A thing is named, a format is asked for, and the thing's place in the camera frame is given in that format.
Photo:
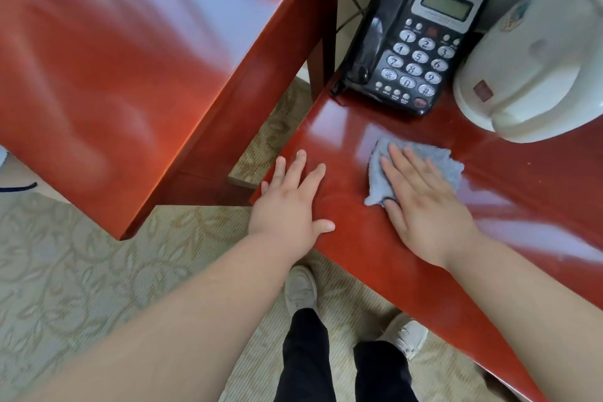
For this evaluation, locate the person's right hand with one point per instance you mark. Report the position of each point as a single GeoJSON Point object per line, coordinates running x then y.
{"type": "Point", "coordinates": [433, 222]}

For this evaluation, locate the person's left hand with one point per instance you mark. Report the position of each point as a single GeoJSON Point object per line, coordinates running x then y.
{"type": "Point", "coordinates": [287, 213]}

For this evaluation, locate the grey-blue cleaning cloth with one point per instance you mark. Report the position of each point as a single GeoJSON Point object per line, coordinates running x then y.
{"type": "Point", "coordinates": [374, 185]}

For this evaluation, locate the person's right forearm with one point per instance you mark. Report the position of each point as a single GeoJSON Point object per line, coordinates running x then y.
{"type": "Point", "coordinates": [542, 321]}

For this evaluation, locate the person's left forearm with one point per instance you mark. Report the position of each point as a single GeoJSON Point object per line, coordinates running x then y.
{"type": "Point", "coordinates": [179, 331]}

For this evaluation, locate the person's left white shoe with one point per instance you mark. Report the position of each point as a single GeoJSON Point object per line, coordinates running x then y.
{"type": "Point", "coordinates": [301, 288]}

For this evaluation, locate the person's white shoe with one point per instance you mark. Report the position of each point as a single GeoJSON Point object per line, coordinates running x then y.
{"type": "Point", "coordinates": [407, 335]}
{"type": "Point", "coordinates": [301, 288]}

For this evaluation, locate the person's right white shoe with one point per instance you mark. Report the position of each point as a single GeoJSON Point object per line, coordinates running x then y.
{"type": "Point", "coordinates": [407, 335]}

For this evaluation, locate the person's black trousers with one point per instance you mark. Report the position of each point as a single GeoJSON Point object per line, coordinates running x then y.
{"type": "Point", "coordinates": [306, 359]}

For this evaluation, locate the red wooden table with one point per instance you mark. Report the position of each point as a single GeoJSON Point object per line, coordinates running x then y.
{"type": "Point", "coordinates": [518, 189]}

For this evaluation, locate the black telephone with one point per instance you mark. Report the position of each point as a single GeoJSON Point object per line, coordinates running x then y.
{"type": "Point", "coordinates": [414, 48]}

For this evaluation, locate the white electric kettle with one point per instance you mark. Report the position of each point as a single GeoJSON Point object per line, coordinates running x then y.
{"type": "Point", "coordinates": [542, 62]}

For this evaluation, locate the large red wooden desk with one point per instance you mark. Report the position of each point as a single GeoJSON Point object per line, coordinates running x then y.
{"type": "Point", "coordinates": [118, 62]}

